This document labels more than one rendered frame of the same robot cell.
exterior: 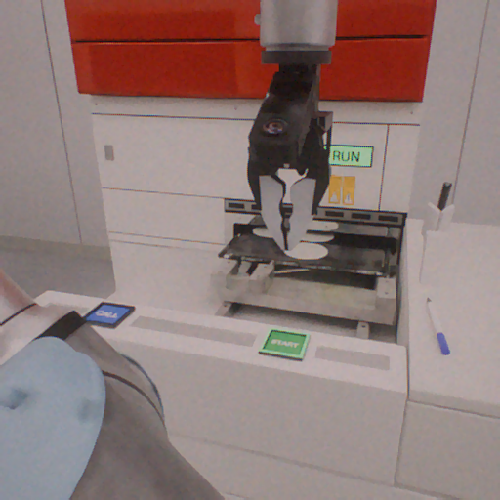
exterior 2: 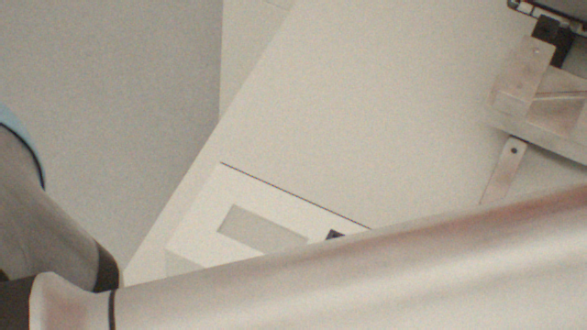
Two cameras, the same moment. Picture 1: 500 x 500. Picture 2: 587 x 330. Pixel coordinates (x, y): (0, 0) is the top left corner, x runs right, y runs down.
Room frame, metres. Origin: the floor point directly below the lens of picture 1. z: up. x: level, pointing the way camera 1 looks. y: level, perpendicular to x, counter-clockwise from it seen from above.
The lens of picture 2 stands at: (0.14, 0.25, 1.76)
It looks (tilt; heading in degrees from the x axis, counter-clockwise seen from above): 57 degrees down; 3
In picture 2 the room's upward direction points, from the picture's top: 8 degrees clockwise
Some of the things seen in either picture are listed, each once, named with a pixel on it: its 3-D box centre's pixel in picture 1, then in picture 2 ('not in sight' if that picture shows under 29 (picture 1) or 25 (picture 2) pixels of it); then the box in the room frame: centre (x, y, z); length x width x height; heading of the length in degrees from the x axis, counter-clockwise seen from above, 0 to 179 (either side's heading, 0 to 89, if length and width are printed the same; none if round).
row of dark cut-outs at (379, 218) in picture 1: (309, 211); not in sight; (1.07, -0.13, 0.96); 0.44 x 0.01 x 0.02; 74
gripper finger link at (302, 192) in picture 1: (305, 209); not in sight; (0.50, -0.05, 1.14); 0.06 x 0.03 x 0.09; 164
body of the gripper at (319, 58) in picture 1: (295, 112); not in sight; (0.51, -0.04, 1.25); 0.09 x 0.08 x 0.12; 164
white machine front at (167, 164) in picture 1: (241, 182); not in sight; (1.13, 0.04, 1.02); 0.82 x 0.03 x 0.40; 74
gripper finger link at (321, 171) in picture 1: (308, 174); not in sight; (0.48, -0.05, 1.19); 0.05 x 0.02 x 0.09; 74
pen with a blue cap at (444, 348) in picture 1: (436, 322); not in sight; (0.53, -0.24, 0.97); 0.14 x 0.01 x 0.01; 169
